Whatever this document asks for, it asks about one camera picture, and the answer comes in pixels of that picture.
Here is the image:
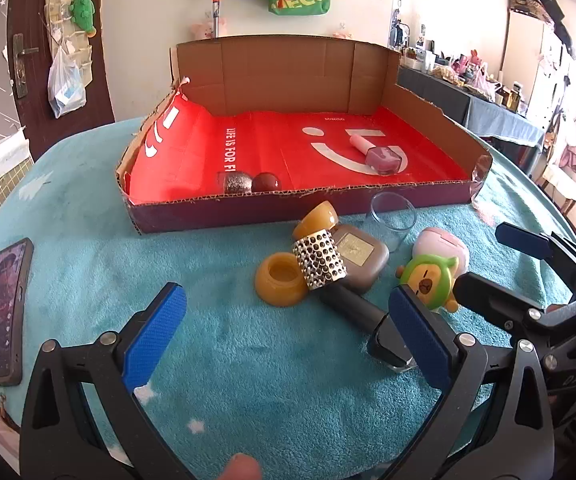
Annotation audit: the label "hanging clear plastic bag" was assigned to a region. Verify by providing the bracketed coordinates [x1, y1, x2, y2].
[48, 42, 89, 120]

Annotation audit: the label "green cartoon toy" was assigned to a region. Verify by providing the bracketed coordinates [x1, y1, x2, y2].
[395, 254, 461, 313]

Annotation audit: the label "person's left hand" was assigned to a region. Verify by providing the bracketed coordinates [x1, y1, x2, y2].
[218, 452, 264, 480]

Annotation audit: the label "metal door handle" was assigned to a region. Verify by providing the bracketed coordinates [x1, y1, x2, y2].
[12, 34, 40, 98]

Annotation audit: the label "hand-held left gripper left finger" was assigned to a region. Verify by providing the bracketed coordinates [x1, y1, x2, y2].
[19, 282, 194, 480]

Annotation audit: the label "cardboard box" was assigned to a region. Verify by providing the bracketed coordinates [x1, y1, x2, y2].
[114, 35, 494, 236]

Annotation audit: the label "amber dome lid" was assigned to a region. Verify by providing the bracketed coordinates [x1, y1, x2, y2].
[292, 200, 339, 241]

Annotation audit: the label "desk with blue cloth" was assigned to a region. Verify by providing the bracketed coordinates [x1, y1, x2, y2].
[398, 65, 546, 161]

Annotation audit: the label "green plush toy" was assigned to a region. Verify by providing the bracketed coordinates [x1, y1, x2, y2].
[68, 0, 98, 38]

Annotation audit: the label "silver studded cylinder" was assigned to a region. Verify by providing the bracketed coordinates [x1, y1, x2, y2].
[291, 228, 349, 292]

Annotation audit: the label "clear glass cup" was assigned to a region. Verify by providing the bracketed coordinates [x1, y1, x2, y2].
[365, 191, 417, 253]

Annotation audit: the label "pink plush toy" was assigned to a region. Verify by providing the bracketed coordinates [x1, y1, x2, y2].
[190, 17, 229, 40]

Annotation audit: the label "black smartphone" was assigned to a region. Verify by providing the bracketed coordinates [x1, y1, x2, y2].
[0, 237, 35, 387]

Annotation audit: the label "grey square bottle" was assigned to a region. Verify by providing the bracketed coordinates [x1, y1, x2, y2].
[330, 224, 390, 295]

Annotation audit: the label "glitter bottle with red cap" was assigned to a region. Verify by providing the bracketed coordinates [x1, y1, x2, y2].
[223, 171, 283, 195]

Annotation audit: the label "hanging pocket organiser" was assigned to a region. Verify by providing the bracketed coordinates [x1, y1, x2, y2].
[42, 0, 100, 88]

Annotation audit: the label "white wardrobe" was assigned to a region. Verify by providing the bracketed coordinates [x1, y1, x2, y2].
[500, 7, 576, 111]

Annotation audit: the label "brown wooden door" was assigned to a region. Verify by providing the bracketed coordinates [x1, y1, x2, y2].
[5, 0, 117, 171]

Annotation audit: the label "black hanging clothes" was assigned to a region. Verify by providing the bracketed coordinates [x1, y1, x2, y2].
[533, 0, 576, 61]

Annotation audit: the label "red paper bag liner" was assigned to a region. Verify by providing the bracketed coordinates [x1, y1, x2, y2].
[127, 92, 469, 206]

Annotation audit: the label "black nail polish bottle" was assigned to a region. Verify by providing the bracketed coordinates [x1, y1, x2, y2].
[318, 287, 415, 373]

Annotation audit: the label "patterned storage box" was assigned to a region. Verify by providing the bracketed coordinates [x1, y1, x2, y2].
[509, 0, 554, 23]

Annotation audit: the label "pink nail polish bottle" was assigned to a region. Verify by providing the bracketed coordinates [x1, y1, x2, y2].
[349, 134, 403, 177]

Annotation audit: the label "pink earbud case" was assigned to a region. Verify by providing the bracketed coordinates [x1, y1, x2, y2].
[412, 227, 471, 276]

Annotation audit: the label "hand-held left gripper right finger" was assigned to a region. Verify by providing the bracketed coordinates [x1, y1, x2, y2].
[383, 284, 556, 480]

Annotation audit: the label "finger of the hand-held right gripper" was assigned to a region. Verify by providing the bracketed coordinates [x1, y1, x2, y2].
[453, 271, 576, 357]
[495, 221, 576, 302]

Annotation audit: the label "assorted desk clutter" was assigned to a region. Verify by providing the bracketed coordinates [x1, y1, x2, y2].
[400, 45, 526, 111]

